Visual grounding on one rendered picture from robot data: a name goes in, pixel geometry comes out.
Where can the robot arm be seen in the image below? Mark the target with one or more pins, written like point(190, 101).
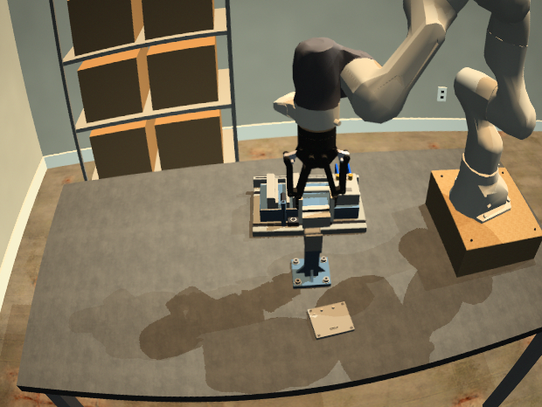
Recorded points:
point(325, 72)

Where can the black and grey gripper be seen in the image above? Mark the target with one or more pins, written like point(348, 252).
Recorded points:
point(317, 142)

